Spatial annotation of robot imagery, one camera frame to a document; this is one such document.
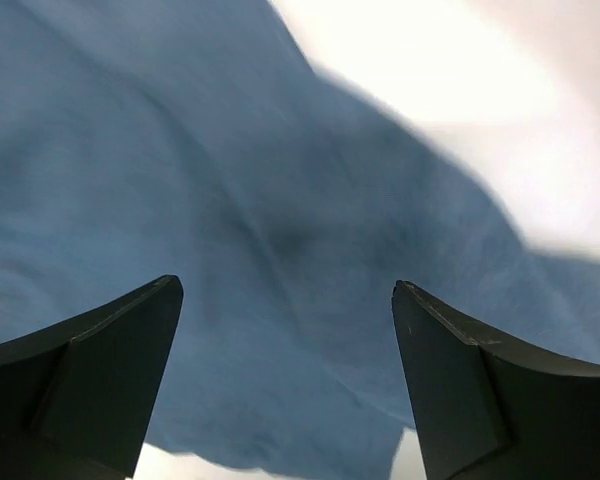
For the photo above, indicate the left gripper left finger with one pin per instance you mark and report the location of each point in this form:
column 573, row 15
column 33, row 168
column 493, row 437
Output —
column 76, row 397

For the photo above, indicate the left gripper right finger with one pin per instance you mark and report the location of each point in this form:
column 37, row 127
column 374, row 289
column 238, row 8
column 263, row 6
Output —
column 490, row 406

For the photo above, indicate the blue pillowcase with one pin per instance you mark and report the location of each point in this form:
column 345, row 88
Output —
column 139, row 138

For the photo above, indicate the white pillow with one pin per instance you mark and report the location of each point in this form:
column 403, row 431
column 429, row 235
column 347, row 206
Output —
column 511, row 89

